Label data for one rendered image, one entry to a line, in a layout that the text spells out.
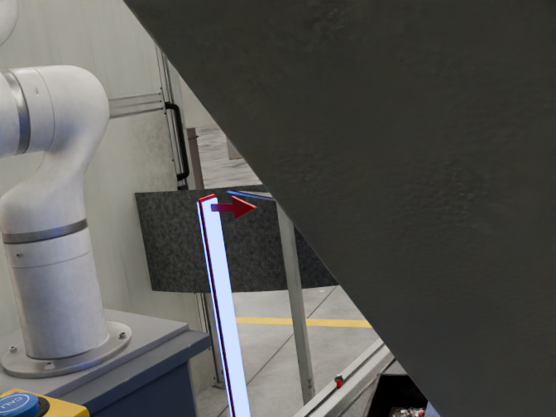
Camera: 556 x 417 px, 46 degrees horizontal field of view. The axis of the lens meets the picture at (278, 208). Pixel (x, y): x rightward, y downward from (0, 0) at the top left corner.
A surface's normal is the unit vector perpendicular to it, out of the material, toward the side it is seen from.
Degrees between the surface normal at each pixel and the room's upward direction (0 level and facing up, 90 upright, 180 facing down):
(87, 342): 90
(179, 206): 90
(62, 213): 90
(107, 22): 90
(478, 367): 130
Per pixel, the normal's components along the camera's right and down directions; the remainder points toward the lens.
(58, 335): 0.19, 0.15
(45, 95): 0.62, -0.19
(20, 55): 0.82, -0.01
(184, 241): -0.40, 0.23
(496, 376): -0.34, 0.80
